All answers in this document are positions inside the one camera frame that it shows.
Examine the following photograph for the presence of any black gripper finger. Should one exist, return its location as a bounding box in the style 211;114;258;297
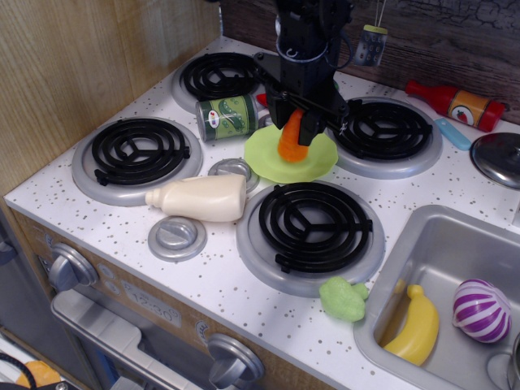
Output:
297;109;327;145
266;91;301;129

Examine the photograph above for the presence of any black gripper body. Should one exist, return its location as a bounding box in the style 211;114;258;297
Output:
253;40;349;124

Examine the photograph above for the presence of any orange toy carrot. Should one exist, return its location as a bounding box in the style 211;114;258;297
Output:
278;109;309;163

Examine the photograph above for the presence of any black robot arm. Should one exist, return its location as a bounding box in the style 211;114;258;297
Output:
253;1;353;146

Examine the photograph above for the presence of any silver stovetop knob behind plate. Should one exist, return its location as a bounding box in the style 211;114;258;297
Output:
258;115;273;128

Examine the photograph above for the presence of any light green plastic plate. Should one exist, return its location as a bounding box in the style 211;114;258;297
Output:
244;125;338;184

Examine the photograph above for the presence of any red toy chili pepper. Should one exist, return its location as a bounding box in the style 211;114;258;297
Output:
255;93;268;108

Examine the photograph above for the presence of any green peas toy can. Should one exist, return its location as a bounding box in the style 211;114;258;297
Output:
195;94;259;142

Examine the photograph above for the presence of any back right black burner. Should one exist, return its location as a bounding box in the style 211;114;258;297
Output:
327;97;443;180

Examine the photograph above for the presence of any black burner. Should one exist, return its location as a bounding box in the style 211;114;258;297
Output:
327;97;443;180
236;181;385;297
171;52;265;114
71;117;202;206

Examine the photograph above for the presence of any hanging toy spatula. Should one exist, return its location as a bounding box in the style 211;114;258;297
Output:
353;1;388;67

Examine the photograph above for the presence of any back left black burner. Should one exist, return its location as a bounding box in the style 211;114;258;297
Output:
171;52;265;114

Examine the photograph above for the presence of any middle silver stovetop knob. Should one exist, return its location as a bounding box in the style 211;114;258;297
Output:
208;158;259;193

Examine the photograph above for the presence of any cream toy bottle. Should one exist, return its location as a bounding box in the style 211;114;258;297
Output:
145;174;246;222

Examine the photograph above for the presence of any front right black burner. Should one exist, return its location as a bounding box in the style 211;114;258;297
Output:
236;181;385;297

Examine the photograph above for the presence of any front silver stovetop knob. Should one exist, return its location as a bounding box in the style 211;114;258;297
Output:
148;216;207;262

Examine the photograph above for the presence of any front left black burner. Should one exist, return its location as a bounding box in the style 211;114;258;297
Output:
71;117;202;206

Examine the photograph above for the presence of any red toy ketchup bottle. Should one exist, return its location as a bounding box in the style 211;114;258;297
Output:
405;80;505;132

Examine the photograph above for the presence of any green toy broccoli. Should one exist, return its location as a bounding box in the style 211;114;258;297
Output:
318;276;369;323

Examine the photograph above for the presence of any silver sink basin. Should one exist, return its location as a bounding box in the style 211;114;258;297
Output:
354;206;519;389

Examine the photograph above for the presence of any silver pot lid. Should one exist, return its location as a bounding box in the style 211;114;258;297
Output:
470;132;519;190

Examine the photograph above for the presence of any yellow toy banana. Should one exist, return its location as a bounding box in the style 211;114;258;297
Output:
383;284;440;366

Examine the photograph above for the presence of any purple white toy onion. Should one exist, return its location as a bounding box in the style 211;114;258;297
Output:
452;279;512;344

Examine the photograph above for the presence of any right silver oven knob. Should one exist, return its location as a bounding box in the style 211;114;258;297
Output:
207;333;265;389

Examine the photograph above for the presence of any silver oven knob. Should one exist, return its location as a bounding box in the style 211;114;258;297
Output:
207;333;265;389
49;243;99;292

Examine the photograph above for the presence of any left silver oven knob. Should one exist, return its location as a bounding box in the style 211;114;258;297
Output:
49;243;99;292

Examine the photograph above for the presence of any silver pot in sink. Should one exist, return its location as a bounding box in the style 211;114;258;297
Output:
507;334;520;390

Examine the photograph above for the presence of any orange toy on floor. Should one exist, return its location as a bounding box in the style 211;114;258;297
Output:
24;361;62;388

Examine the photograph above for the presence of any blue toy knife handle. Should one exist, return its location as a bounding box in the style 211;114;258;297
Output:
434;118;472;151

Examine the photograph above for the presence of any silver oven door handle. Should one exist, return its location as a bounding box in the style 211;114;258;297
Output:
50;290;199;389

